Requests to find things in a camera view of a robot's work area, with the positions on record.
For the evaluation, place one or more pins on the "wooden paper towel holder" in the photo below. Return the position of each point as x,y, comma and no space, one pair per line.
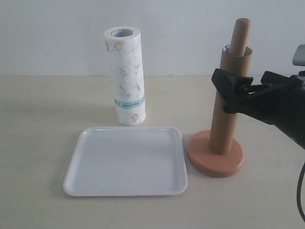
199,152

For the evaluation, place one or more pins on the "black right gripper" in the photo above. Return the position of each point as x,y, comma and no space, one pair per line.
281,104

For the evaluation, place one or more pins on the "brown cardboard tube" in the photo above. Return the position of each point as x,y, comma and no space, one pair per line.
233,69

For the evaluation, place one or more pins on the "white plastic tray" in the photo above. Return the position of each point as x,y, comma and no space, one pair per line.
126,162

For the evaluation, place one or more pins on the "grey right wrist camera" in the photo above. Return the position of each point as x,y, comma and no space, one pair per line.
299,56

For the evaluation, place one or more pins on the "printed paper towel roll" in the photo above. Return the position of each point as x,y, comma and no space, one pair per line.
124,56

